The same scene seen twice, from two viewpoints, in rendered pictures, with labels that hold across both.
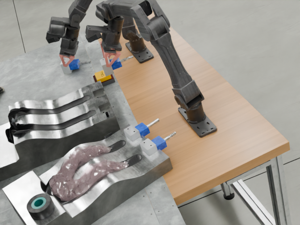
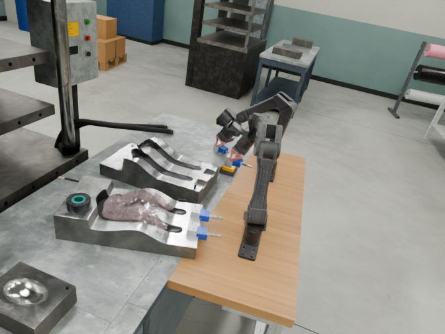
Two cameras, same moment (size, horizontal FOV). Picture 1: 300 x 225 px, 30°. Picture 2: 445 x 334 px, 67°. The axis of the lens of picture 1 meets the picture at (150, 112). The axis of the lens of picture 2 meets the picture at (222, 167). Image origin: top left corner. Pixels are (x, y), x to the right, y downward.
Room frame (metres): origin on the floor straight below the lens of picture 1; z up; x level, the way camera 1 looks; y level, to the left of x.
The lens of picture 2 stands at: (0.56, -0.36, 1.71)
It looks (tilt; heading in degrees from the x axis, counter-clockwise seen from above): 30 degrees down; 20
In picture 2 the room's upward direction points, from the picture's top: 11 degrees clockwise
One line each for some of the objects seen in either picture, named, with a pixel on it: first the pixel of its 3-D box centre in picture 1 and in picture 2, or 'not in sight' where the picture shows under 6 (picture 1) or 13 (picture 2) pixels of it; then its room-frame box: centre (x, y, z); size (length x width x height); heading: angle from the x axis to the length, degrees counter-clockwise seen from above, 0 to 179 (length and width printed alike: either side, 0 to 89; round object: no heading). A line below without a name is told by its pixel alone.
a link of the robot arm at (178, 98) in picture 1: (189, 97); (254, 220); (1.60, -0.15, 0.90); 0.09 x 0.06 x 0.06; 117
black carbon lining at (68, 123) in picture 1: (47, 115); (163, 159); (1.74, 0.37, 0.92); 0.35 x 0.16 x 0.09; 96
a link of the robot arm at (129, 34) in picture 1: (131, 32); not in sight; (2.18, -0.03, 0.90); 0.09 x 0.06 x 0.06; 0
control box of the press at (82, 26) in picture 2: not in sight; (72, 134); (1.89, 1.10, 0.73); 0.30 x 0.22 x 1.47; 6
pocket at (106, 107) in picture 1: (106, 111); (199, 185); (1.71, 0.15, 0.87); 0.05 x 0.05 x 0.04; 6
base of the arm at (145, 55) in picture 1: (137, 43); (270, 166); (2.18, -0.04, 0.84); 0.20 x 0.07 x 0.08; 11
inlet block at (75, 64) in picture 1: (76, 64); (224, 150); (2.19, 0.25, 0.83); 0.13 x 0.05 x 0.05; 73
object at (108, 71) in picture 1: (118, 62); (239, 163); (1.93, 0.06, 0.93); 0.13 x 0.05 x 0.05; 94
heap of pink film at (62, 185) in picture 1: (84, 168); (137, 205); (1.41, 0.26, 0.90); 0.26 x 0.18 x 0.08; 113
